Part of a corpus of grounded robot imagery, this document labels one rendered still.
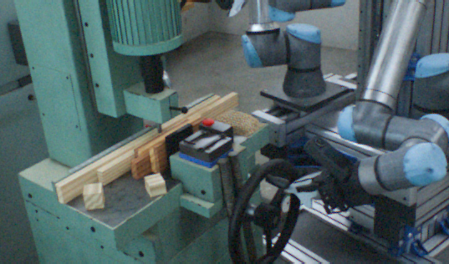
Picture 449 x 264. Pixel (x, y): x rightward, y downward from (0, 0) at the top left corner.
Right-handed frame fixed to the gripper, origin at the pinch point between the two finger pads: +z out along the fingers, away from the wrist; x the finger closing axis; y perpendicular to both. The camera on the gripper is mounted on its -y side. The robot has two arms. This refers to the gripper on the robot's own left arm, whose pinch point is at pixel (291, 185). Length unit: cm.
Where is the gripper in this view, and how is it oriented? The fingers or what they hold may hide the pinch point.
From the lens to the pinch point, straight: 136.6
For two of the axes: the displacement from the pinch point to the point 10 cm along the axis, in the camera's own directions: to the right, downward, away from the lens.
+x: 6.5, -3.9, 6.5
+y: 4.7, 8.8, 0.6
